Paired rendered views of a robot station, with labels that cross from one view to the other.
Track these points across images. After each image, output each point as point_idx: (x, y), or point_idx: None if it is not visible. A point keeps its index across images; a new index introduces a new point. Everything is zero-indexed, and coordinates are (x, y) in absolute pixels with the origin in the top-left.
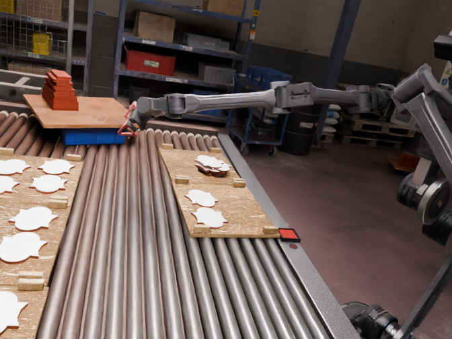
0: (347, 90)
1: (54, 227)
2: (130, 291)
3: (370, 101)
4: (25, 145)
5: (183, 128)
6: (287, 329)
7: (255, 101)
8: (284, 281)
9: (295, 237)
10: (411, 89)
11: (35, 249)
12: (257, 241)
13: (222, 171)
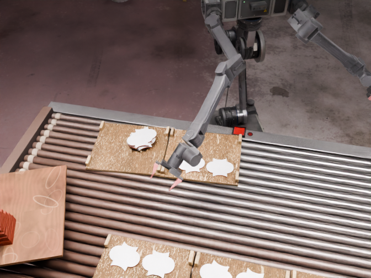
0: (212, 28)
1: (226, 263)
2: (291, 230)
3: None
4: None
5: (36, 133)
6: (322, 168)
7: (223, 91)
8: (280, 153)
9: (243, 128)
10: (311, 31)
11: (257, 275)
12: (243, 150)
13: (155, 135)
